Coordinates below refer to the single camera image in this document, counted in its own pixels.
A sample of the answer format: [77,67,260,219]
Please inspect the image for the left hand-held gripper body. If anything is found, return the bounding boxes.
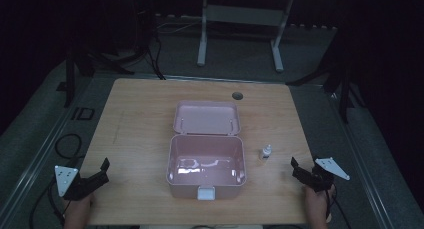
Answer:
[54,165,101,202]

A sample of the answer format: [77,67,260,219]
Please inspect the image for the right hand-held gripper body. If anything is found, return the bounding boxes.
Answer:
[300,156,351,194]

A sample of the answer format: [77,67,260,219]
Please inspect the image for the small clear dropper bottle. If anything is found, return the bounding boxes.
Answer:
[258,144,273,162]

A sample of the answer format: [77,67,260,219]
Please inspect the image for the pink plastic storage box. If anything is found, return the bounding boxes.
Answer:
[165,100,248,201]

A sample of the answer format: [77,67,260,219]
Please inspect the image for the person's left hand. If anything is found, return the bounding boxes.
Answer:
[65,192,96,215]

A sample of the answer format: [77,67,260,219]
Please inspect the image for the person's right hand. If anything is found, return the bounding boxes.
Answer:
[302,183,336,220]

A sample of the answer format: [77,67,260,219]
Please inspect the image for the black metal stand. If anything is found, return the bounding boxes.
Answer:
[55,45,136,109]
[285,55,368,125]

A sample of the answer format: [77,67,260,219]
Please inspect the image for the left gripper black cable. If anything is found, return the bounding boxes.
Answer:
[28,177,68,229]

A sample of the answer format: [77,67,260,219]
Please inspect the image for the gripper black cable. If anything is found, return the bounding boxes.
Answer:
[324,184,353,229]
[28,177,68,229]

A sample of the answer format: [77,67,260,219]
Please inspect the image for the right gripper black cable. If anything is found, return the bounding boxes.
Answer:
[324,184,353,229]

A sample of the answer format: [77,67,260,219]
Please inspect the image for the black cable loop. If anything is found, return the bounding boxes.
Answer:
[54,132,84,161]

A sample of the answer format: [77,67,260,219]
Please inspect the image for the metal floor rail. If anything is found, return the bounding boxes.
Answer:
[0,78,96,223]
[328,92,398,229]

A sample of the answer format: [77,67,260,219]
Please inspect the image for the black rectangular floor frame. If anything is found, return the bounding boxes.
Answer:
[70,106,96,121]

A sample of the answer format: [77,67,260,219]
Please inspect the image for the black floor cables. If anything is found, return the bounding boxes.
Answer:
[145,30,167,81]

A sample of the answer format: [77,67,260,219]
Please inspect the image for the white floor cable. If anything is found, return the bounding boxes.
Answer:
[155,21,203,35]

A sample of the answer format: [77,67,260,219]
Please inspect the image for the white metal desk frame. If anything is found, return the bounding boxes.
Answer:
[196,0,296,74]

